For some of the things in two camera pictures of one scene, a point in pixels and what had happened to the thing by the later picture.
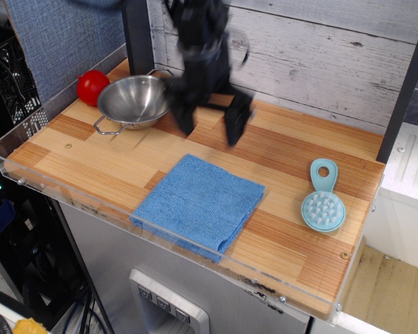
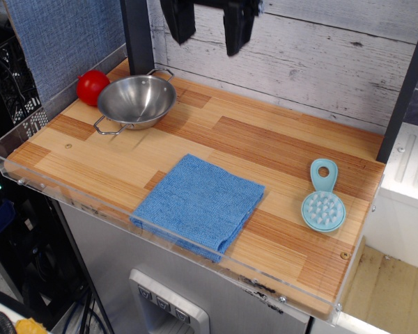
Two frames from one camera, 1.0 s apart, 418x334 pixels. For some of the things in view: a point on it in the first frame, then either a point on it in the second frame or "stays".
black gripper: [204, 78] -> [238, 17]
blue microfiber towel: [197, 207] stays
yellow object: [28, 326] stays
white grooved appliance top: [408, 172] stays
